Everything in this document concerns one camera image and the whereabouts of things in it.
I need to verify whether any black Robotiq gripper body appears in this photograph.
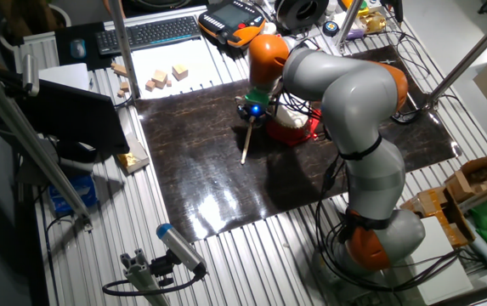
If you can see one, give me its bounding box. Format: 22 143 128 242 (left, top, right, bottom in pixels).
236 103 270 127

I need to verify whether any light wooden drumstick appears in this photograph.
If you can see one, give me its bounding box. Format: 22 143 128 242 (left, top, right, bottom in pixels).
240 117 256 166

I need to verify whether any red drum with white skin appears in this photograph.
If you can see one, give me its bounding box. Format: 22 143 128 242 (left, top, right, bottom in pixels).
265 93 323 148

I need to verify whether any dark marble pattern mat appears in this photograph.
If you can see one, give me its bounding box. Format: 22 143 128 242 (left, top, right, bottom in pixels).
135 44 459 244

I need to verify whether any white paper sheet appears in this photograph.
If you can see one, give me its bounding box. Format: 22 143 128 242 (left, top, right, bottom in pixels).
130 36 232 100

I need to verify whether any large wooden cube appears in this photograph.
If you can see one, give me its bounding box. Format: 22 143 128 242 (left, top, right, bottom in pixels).
172 63 190 82

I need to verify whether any medium wooden block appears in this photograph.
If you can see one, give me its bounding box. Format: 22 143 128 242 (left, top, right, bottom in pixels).
151 69 169 90

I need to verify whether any orange black teach pendant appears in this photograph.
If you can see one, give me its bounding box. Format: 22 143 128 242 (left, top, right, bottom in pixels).
197 0 267 48

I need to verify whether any black filament spool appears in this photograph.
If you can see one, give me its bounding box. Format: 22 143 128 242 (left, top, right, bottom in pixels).
274 0 331 31

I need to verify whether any round black disc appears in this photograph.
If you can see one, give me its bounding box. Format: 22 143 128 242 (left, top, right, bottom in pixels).
322 20 341 38

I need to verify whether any small box with gold foil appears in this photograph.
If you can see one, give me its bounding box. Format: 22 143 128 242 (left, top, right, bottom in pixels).
116 133 151 175

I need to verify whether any black keyboard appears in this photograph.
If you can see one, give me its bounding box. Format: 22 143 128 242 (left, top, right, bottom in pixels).
95 15 202 57

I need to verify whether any flat wooden block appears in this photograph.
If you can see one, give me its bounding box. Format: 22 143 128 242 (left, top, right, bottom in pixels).
110 62 129 78

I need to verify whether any golden wrapped item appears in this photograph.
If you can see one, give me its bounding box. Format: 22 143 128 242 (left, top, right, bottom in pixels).
360 11 388 35

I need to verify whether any black monitor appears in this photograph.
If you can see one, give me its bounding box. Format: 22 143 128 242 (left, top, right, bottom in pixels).
17 78 131 156

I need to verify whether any black handheld tool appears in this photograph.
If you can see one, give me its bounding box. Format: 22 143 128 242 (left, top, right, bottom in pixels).
381 0 405 23

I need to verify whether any blue computer mouse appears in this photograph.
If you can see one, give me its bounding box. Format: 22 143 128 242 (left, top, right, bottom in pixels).
70 38 88 60

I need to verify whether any short aluminium extrusion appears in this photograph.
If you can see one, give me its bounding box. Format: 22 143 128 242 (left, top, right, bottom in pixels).
119 248 172 306

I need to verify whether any blue tissue pack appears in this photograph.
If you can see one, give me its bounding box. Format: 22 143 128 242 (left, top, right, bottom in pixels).
48 173 99 217

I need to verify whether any black mouse pad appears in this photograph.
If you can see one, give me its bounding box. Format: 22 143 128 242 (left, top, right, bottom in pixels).
54 21 115 71

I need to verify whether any brown taped cardboard box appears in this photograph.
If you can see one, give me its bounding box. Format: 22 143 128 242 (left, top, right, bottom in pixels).
399 185 476 249

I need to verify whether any grey metal stand pole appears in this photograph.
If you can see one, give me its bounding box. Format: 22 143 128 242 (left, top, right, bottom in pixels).
427 3 487 105

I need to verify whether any open cardboard box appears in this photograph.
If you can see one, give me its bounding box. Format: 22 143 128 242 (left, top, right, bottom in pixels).
444 152 487 203

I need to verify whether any white flat box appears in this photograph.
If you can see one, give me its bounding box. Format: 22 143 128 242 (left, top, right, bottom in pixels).
408 215 475 305

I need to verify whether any grey rolled sheet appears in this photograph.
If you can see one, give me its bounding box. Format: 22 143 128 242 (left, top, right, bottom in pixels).
466 229 487 275

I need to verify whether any aluminium frame post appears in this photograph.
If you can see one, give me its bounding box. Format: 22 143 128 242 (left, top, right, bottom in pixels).
335 0 364 46
107 0 141 99

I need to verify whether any silver camera with blue cap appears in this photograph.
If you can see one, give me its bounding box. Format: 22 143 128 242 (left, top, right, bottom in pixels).
156 223 208 277

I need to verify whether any black stand base frame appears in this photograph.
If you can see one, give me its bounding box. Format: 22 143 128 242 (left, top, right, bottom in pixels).
389 59 430 125

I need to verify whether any black camera cable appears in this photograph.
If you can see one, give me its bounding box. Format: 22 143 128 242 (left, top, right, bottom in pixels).
101 263 208 298

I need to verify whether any long aluminium frame bar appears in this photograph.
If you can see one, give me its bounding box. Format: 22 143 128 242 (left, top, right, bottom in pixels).
0 59 94 233

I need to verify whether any silver depth camera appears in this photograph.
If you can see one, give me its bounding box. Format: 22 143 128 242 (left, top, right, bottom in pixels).
21 53 41 97

